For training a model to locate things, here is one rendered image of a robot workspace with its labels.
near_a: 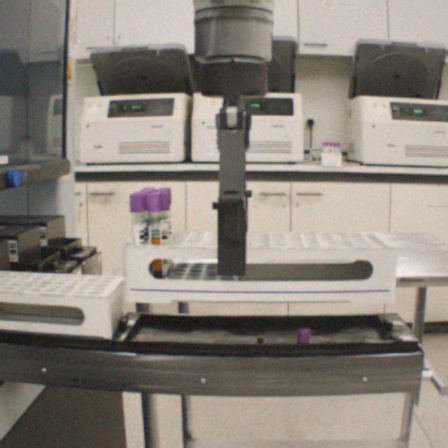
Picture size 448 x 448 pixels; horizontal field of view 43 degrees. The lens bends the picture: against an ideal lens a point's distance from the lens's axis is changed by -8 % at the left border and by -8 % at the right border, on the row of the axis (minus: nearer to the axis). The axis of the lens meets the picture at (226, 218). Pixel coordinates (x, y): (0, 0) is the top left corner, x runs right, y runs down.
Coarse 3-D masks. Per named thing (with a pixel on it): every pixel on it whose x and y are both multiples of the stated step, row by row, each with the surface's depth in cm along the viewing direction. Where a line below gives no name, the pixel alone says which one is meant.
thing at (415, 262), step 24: (408, 240) 126; (432, 240) 125; (408, 264) 101; (432, 264) 101; (144, 408) 100; (192, 408) 146; (408, 408) 139; (144, 432) 101; (192, 432) 147; (408, 432) 140
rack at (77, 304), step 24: (0, 288) 66; (24, 288) 67; (48, 288) 67; (72, 288) 69; (96, 288) 68; (120, 288) 71; (0, 312) 74; (24, 312) 75; (48, 312) 75; (72, 312) 75; (96, 312) 65; (120, 312) 71
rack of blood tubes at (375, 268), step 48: (192, 240) 67; (288, 240) 67; (336, 240) 67; (384, 240) 66; (144, 288) 64; (192, 288) 64; (240, 288) 63; (288, 288) 63; (336, 288) 63; (384, 288) 63
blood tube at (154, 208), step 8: (152, 200) 63; (160, 200) 64; (152, 208) 63; (160, 208) 64; (152, 216) 63; (160, 216) 64; (152, 224) 64; (160, 224) 64; (152, 232) 64; (160, 232) 64; (152, 240) 64; (160, 240) 64; (152, 264) 64; (160, 264) 64; (152, 272) 65; (160, 272) 64
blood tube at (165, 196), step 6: (156, 192) 65; (162, 192) 65; (168, 192) 65; (162, 198) 65; (168, 198) 65; (162, 204) 65; (168, 204) 65; (162, 210) 65; (168, 210) 65; (162, 216) 65; (162, 222) 65; (162, 228) 65; (162, 234) 65; (162, 240) 66
